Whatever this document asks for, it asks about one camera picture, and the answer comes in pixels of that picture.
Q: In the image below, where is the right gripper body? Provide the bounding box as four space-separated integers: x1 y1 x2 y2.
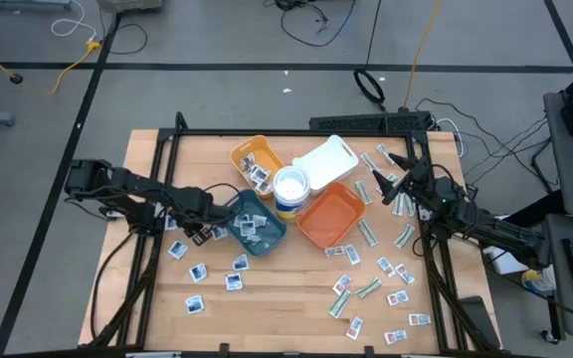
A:
394 158 447 208

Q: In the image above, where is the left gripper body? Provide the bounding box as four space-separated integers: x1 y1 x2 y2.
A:
181 198 228 233

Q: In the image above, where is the orange plastic bin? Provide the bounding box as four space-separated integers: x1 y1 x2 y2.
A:
295 180 366 250

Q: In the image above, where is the white plastic bin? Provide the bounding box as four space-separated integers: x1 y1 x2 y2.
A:
291 134 360 196

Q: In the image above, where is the teal plastic bin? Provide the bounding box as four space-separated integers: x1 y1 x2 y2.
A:
225 188 288 259

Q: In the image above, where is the yellow plastic bin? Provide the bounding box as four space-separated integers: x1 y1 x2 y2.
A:
229 134 287 200

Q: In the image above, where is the disinfecting wipes canister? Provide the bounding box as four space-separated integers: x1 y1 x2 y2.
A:
272 165 312 224

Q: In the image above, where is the white box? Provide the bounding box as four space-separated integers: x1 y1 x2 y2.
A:
482 246 529 275

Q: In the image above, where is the black stand foot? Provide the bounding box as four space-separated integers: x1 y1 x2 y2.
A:
458 295 500 349

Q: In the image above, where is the grey computer dolly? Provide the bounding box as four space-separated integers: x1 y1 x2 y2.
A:
96 0 164 14

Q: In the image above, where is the grey bench foot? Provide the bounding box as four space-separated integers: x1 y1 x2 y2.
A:
0 0 74 11

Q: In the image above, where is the black drop cable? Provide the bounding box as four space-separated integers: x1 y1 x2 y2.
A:
353 0 387 113

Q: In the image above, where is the yellow drop cable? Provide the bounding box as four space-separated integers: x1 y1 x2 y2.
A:
401 0 442 113

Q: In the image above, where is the black cable bundle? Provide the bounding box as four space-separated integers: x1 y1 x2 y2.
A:
264 0 357 50

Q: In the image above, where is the black floor cable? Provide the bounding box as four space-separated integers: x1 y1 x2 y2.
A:
97 9 149 56

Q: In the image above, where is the yellow extension cable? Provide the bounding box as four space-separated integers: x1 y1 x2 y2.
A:
0 37 103 96

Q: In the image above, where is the white floor cable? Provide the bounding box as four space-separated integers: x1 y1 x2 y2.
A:
50 0 99 44

